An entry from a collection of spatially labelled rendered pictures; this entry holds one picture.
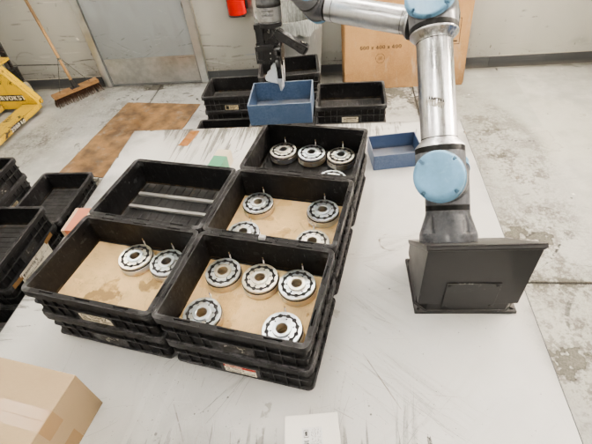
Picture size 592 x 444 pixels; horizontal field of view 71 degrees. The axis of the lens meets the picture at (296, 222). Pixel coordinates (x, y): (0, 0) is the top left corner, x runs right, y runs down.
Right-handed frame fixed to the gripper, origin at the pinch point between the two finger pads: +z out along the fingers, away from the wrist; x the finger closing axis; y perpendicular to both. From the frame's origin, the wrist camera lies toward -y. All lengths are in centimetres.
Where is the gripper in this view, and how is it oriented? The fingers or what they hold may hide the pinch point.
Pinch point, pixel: (283, 85)
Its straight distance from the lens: 145.3
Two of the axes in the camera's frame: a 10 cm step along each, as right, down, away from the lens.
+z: 0.8, 7.9, 6.0
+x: -1.2, 6.1, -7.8
